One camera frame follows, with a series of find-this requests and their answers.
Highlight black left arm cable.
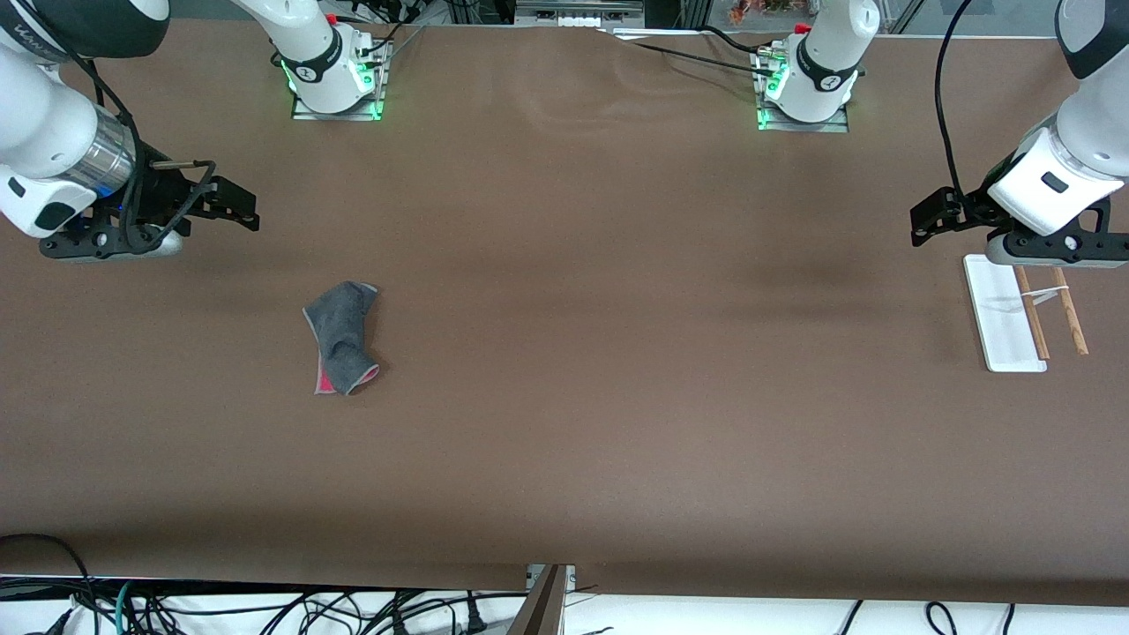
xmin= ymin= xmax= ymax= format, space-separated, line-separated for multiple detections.
xmin=932 ymin=0 xmax=976 ymax=200

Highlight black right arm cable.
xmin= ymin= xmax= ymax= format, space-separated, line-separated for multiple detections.
xmin=51 ymin=49 xmax=218 ymax=254

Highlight brown wooden post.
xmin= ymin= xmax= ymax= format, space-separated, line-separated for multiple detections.
xmin=508 ymin=564 xmax=568 ymax=635

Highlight white rack with wooden rods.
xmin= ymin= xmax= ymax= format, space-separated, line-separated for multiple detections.
xmin=962 ymin=253 xmax=1090 ymax=374

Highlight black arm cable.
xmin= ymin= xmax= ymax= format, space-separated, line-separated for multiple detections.
xmin=932 ymin=0 xmax=976 ymax=200
xmin=51 ymin=49 xmax=218 ymax=254

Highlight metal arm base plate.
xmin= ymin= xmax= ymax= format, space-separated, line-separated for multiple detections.
xmin=289 ymin=40 xmax=391 ymax=123
xmin=751 ymin=49 xmax=851 ymax=134

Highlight orange plastic items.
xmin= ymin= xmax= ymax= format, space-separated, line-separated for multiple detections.
xmin=729 ymin=0 xmax=818 ymax=26

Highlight grey and pink towel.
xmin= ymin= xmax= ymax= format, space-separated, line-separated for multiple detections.
xmin=302 ymin=280 xmax=382 ymax=397

